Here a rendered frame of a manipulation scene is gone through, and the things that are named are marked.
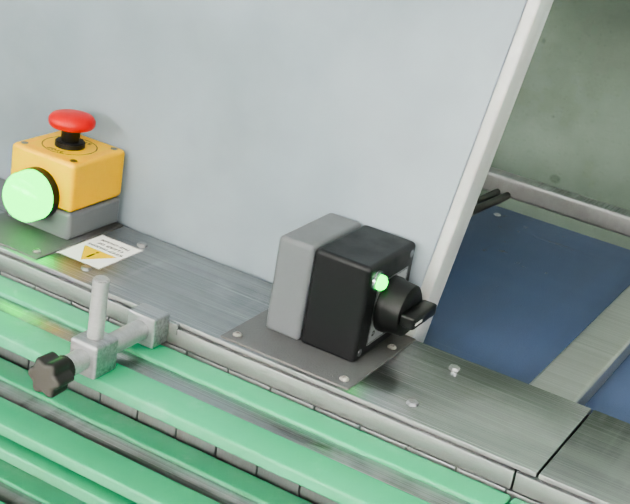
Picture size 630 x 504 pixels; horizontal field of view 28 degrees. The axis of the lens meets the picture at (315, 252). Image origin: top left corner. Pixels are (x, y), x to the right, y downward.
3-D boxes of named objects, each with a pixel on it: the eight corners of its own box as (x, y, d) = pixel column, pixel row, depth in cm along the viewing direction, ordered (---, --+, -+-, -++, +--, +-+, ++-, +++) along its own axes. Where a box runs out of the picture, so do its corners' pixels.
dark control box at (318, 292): (316, 297, 104) (263, 328, 97) (332, 209, 101) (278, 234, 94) (404, 331, 101) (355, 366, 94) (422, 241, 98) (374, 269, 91)
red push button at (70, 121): (36, 148, 108) (39, 110, 106) (66, 139, 111) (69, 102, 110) (72, 161, 106) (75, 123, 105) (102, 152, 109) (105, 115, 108)
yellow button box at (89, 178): (61, 198, 116) (5, 217, 110) (68, 121, 113) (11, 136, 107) (121, 221, 113) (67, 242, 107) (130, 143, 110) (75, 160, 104)
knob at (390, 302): (394, 320, 99) (432, 334, 97) (368, 337, 95) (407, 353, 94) (404, 268, 97) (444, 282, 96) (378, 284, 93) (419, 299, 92)
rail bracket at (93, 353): (136, 326, 98) (18, 385, 87) (146, 241, 96) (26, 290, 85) (177, 344, 97) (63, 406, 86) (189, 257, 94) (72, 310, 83)
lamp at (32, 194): (17, 208, 109) (-8, 216, 106) (21, 159, 107) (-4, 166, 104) (57, 224, 107) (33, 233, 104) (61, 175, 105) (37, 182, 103)
